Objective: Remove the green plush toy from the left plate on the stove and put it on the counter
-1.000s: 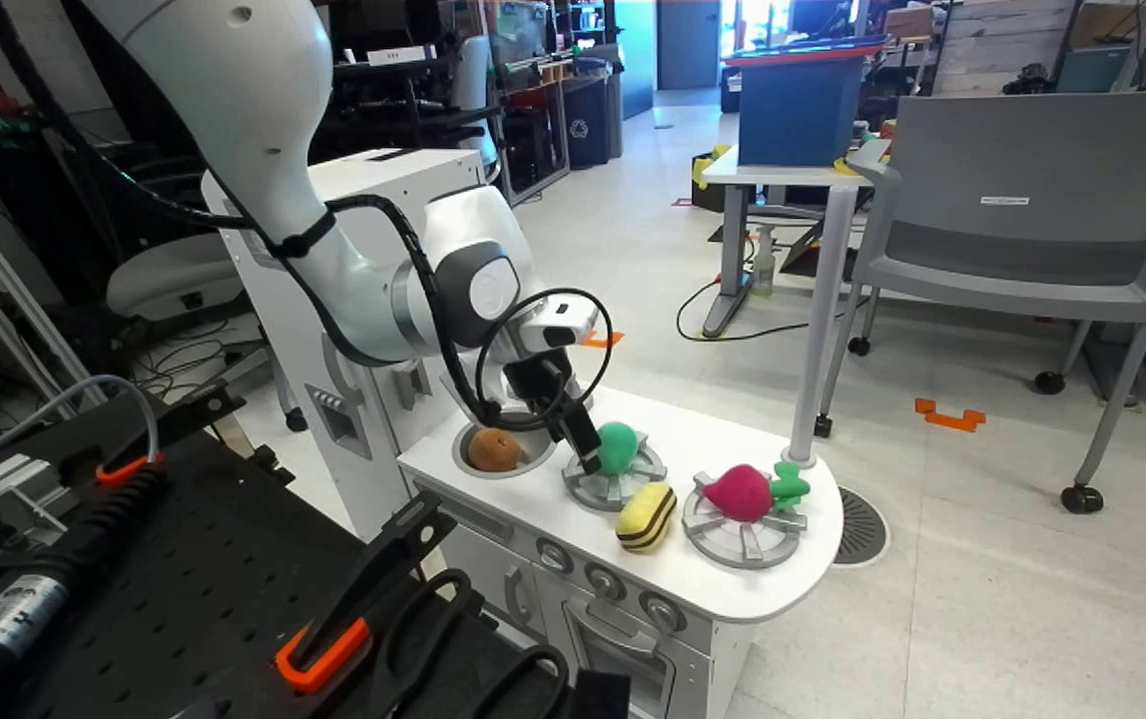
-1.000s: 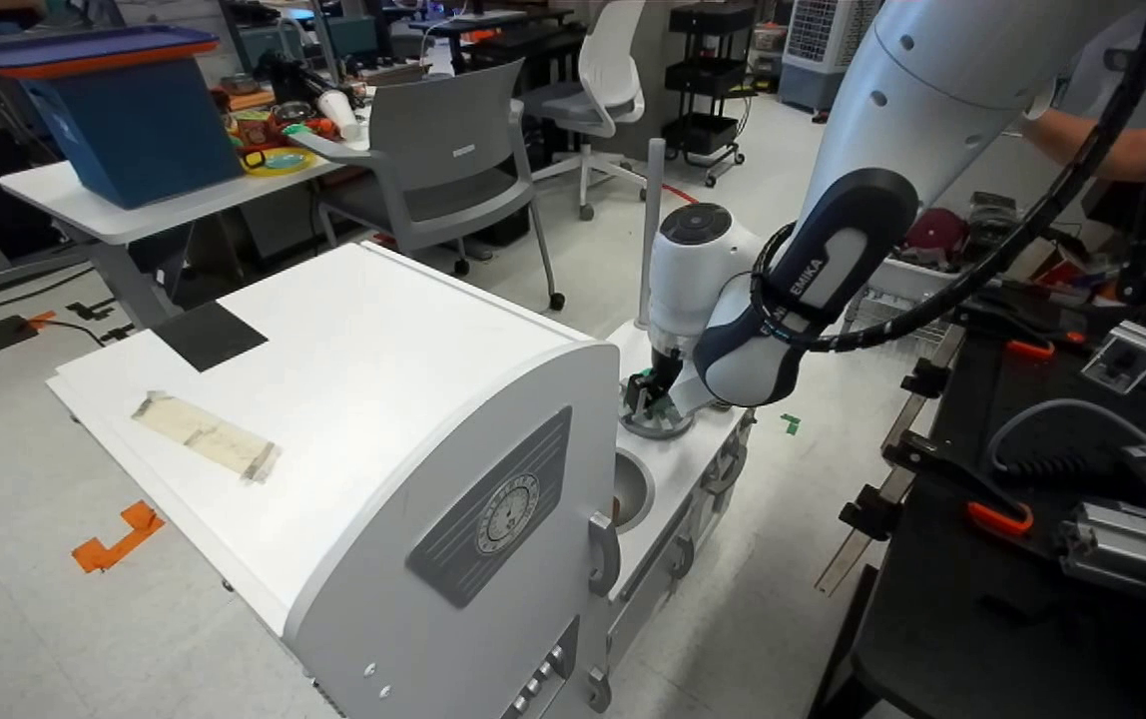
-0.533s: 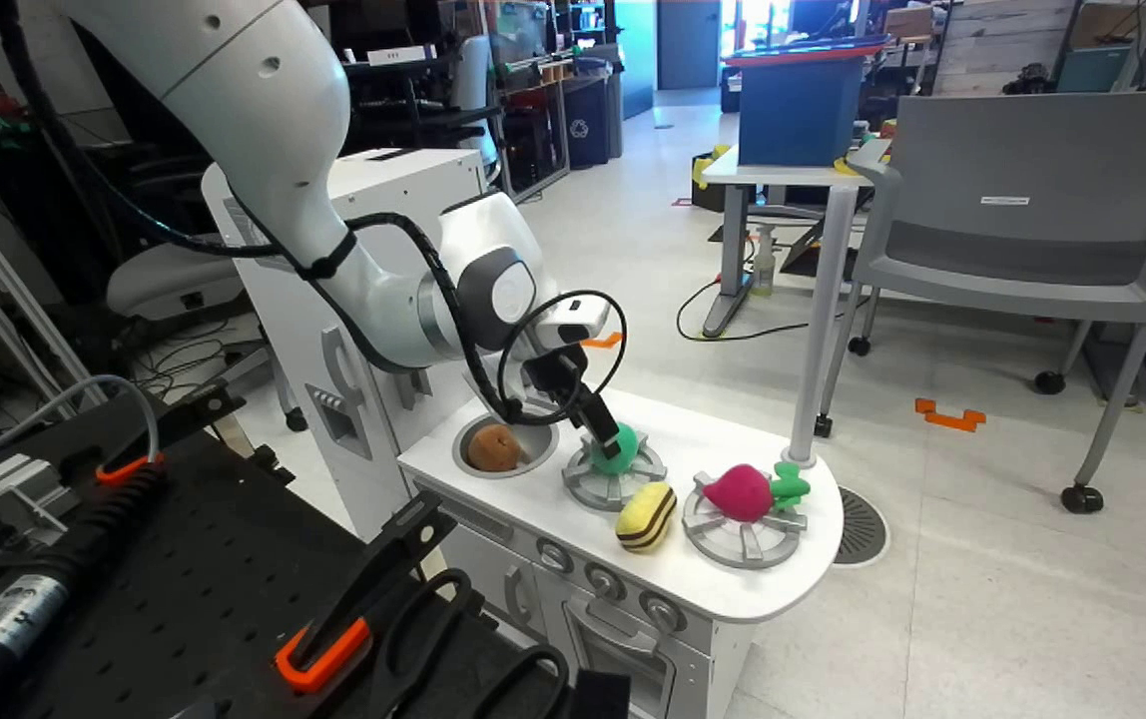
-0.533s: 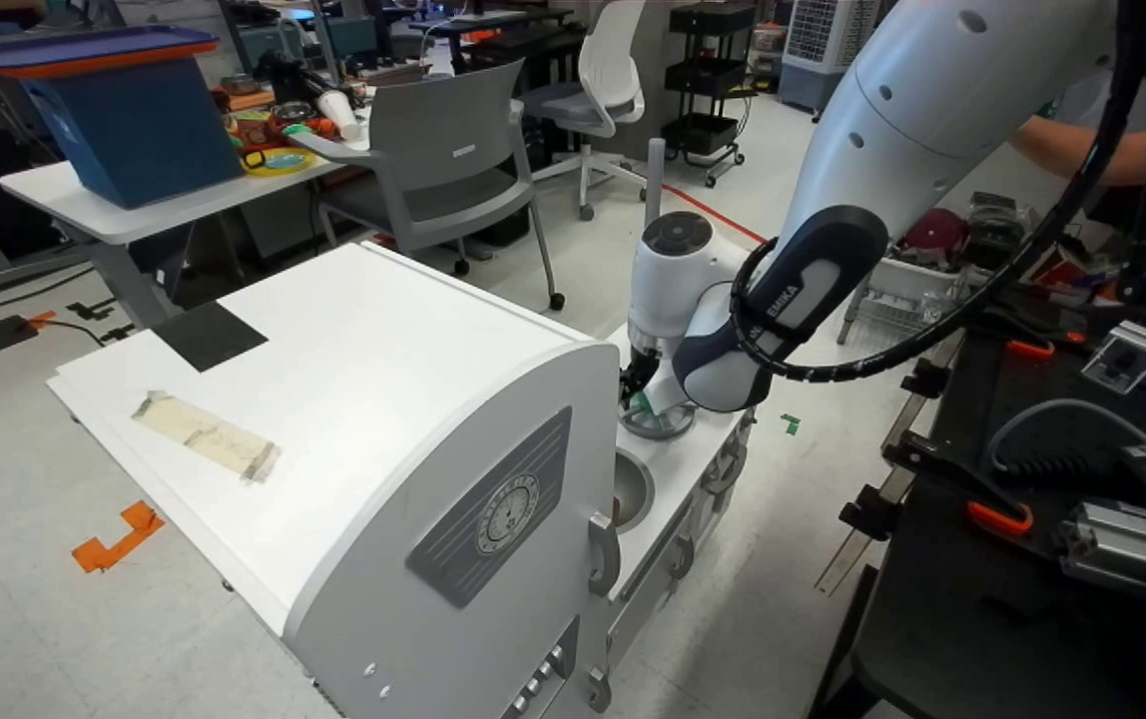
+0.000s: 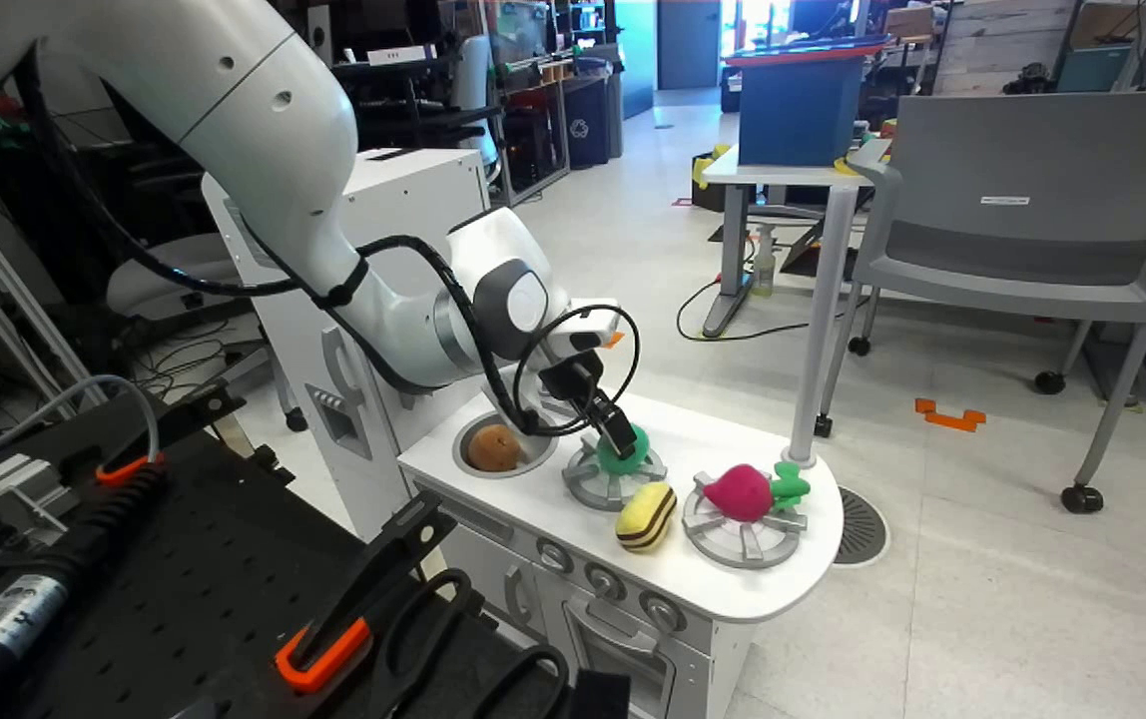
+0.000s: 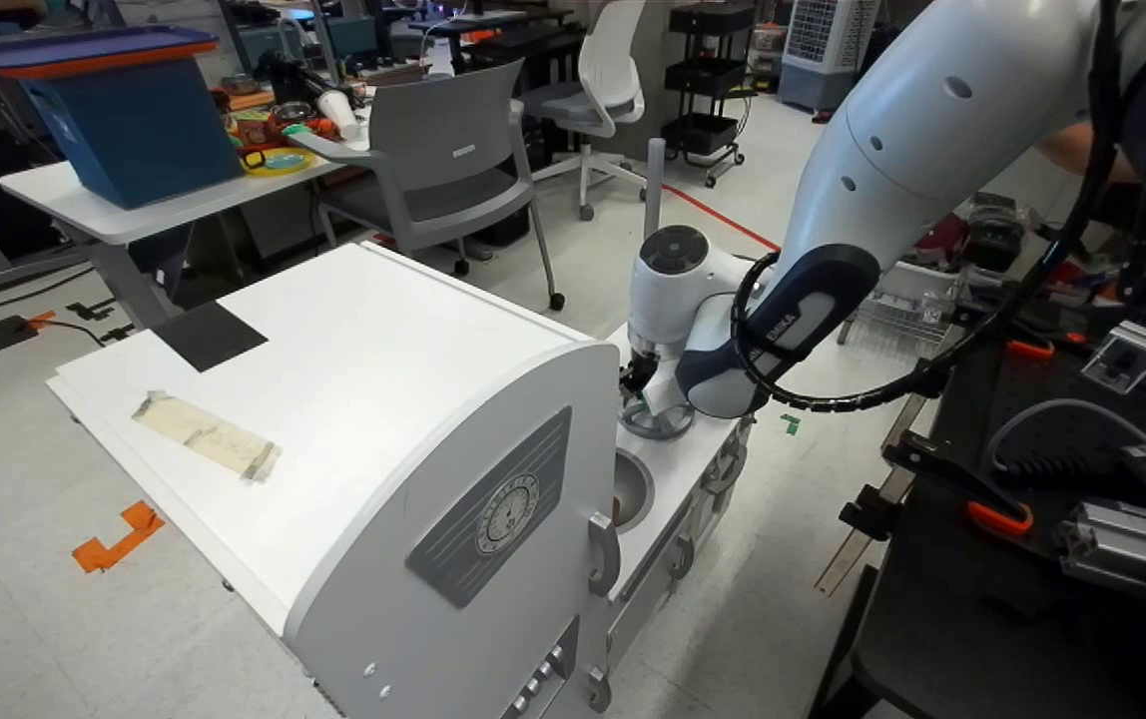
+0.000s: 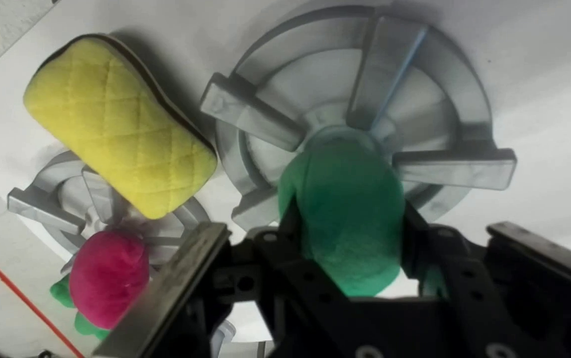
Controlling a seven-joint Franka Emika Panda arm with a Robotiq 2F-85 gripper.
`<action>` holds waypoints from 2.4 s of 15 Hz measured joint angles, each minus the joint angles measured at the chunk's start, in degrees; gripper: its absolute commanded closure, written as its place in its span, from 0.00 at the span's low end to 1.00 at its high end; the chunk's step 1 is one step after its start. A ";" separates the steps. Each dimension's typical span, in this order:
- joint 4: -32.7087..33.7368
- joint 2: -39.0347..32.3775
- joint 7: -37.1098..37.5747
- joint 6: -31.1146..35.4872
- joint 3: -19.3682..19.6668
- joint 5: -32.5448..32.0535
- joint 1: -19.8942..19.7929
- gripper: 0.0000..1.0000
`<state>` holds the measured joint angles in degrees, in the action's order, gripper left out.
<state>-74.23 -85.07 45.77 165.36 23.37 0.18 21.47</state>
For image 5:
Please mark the black orange clamp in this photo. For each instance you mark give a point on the black orange clamp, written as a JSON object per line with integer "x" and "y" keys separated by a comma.
{"x": 344, "y": 627}

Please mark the dark blue recycling bin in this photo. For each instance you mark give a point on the dark blue recycling bin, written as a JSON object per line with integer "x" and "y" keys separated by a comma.
{"x": 593, "y": 115}

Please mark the pink plush radish toy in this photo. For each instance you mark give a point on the pink plush radish toy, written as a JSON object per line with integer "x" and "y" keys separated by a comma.
{"x": 738, "y": 492}

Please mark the white table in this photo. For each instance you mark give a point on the white table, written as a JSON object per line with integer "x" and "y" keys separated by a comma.
{"x": 785, "y": 165}

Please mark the grey round sink basin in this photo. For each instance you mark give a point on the grey round sink basin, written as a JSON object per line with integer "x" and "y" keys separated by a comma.
{"x": 535, "y": 452}

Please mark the black perforated board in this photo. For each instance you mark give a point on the black perforated board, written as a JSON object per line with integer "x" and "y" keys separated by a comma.
{"x": 196, "y": 600}

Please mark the blue storage bin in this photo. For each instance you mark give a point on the blue storage bin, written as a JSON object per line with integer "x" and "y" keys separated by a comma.
{"x": 794, "y": 107}

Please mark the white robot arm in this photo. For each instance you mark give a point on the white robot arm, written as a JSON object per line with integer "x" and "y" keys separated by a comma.
{"x": 254, "y": 123}

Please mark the round floor drain cover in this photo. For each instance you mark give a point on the round floor drain cover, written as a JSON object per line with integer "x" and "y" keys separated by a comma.
{"x": 858, "y": 531}

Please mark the grey stove knob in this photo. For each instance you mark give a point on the grey stove knob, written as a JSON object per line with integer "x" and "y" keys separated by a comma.
{"x": 605, "y": 581}
{"x": 660, "y": 613}
{"x": 551, "y": 555}

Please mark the white toy kitchen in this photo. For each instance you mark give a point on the white toy kitchen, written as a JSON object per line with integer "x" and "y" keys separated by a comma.
{"x": 676, "y": 600}

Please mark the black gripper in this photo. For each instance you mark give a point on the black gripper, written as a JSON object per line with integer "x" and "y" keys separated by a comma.
{"x": 569, "y": 379}

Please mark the black cylindrical tool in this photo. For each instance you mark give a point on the black cylindrical tool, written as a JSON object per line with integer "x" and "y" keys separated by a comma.
{"x": 23, "y": 600}

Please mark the orange brown plush toy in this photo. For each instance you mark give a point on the orange brown plush toy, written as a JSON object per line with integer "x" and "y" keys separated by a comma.
{"x": 492, "y": 451}

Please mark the grey plastic chair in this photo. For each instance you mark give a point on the grey plastic chair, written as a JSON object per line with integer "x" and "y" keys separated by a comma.
{"x": 1035, "y": 187}

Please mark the grey round burner plate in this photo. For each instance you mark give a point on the grey round burner plate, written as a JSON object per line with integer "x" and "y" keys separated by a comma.
{"x": 593, "y": 487}
{"x": 742, "y": 541}

